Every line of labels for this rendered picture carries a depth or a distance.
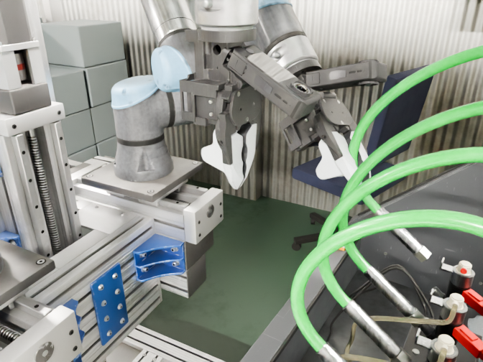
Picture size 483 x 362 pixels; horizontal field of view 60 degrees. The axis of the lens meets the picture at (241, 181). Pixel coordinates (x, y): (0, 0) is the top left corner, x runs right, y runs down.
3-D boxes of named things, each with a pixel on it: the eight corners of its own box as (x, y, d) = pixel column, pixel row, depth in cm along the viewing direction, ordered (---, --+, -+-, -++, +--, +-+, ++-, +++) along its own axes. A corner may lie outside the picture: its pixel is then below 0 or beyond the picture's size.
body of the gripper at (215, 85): (214, 111, 61) (211, 23, 56) (265, 121, 57) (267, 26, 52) (180, 125, 56) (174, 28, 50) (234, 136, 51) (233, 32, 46)
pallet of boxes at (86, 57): (140, 175, 354) (123, 21, 301) (61, 220, 287) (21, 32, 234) (39, 151, 404) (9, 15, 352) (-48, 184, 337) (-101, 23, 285)
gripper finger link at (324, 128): (345, 162, 62) (323, 113, 65) (355, 156, 61) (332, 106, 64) (327, 161, 59) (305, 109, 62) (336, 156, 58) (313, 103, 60)
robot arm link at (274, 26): (269, 15, 77) (290, -22, 69) (293, 65, 74) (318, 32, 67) (231, 17, 73) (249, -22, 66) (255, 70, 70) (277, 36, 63)
